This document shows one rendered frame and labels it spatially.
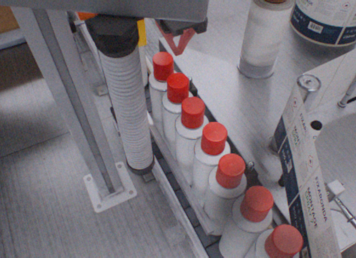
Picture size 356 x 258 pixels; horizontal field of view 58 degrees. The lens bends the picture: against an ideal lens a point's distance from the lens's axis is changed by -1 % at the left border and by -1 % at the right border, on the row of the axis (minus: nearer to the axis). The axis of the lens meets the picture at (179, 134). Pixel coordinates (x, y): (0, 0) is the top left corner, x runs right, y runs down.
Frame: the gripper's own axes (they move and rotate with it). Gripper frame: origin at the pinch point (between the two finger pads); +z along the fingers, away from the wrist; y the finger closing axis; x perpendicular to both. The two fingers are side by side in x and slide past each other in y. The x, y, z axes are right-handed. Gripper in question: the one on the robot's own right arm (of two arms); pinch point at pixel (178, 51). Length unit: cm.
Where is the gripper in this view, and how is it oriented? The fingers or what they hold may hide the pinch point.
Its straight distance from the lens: 63.0
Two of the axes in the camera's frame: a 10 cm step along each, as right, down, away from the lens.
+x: -9.0, 3.6, -2.5
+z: 0.1, 5.8, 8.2
